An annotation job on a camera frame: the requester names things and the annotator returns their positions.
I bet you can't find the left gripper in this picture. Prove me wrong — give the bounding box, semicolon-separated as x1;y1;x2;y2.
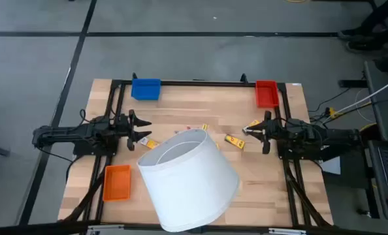
115;109;152;151

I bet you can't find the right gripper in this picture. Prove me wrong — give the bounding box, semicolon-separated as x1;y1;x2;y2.
243;110;282;155

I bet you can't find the red plastic bin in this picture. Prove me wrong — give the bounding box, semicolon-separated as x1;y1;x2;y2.
255;80;280;109

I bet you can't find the blue plastic bin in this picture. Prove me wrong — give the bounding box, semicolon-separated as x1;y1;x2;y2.
131;78;162;101

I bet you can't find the orange plastic bin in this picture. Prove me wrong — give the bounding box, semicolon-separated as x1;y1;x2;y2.
102;164;132;202

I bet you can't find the white fabric lampshade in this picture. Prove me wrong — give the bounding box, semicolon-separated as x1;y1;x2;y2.
137;128;240;233

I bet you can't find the black desk foot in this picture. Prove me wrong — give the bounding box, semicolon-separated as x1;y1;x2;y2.
339;80;368;89

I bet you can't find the grey desk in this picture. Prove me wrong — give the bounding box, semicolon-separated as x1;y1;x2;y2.
363;60;388;143

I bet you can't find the black crossbar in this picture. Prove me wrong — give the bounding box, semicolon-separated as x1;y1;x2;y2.
0;221;388;235

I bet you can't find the person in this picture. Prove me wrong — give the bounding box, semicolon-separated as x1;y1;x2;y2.
337;0;388;55

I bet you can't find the black aluminium table frame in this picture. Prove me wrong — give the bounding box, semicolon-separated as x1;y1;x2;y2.
58;78;334;229

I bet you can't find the white cable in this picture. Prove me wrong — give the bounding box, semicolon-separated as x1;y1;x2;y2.
323;74;388;124

